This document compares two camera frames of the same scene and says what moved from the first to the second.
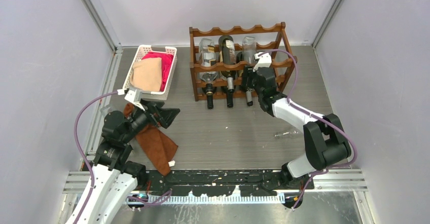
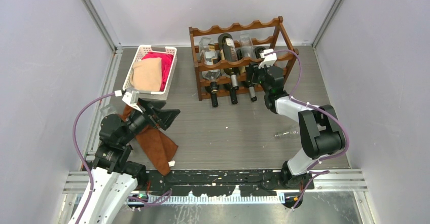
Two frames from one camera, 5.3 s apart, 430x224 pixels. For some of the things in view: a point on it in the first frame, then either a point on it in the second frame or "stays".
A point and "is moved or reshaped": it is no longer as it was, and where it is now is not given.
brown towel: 157,147 stays
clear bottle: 104,111 stays
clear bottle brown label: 207,52 is moved or reshaped
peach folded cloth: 146,74 stays
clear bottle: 293,132 stays
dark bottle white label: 229,98 is moved or reshaped
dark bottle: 209,89 is moved or reshaped
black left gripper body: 158,119 stays
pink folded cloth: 167,59 stays
